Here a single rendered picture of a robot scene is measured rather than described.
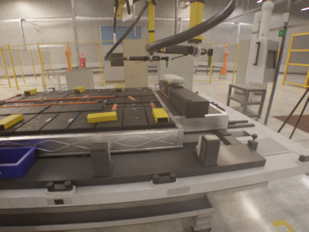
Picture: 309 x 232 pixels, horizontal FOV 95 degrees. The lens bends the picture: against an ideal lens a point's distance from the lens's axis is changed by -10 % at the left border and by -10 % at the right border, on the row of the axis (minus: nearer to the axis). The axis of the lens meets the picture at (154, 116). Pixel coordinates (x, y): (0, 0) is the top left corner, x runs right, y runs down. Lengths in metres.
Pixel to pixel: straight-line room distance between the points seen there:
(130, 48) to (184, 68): 1.93
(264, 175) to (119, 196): 0.69
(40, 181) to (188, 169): 0.63
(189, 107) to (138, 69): 4.65
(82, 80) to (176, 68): 3.14
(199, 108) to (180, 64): 4.74
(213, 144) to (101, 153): 0.47
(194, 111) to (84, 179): 0.68
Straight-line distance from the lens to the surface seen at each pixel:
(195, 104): 0.95
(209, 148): 0.72
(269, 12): 3.90
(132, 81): 5.54
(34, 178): 0.84
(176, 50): 0.86
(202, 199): 1.32
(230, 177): 0.82
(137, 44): 5.51
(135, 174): 0.71
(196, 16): 0.99
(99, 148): 0.65
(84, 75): 5.49
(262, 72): 3.50
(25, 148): 0.94
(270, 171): 0.95
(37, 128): 1.01
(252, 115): 4.08
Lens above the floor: 1.34
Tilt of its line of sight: 20 degrees down
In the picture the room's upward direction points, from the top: straight up
